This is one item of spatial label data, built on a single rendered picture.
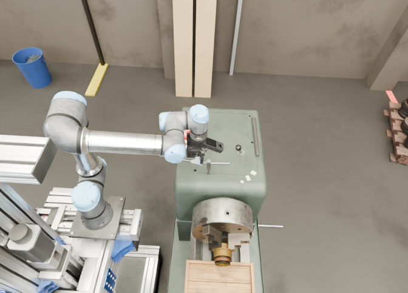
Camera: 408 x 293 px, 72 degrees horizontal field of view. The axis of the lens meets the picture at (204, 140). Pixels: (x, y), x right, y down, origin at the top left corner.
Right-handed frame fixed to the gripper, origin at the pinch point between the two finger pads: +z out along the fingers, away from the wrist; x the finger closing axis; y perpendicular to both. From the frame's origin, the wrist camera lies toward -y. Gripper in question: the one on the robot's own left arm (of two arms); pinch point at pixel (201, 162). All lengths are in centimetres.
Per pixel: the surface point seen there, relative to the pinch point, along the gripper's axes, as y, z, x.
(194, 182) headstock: 3.3, 12.5, 4.0
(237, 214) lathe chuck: -17.7, 14.9, 19.2
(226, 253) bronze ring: -13.2, 25.7, 34.1
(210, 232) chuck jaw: -5.4, 19.2, 26.5
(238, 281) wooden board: -21, 49, 41
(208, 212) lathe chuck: -4.0, 15.9, 18.0
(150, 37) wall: 70, 90, -257
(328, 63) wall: -171, 113, -249
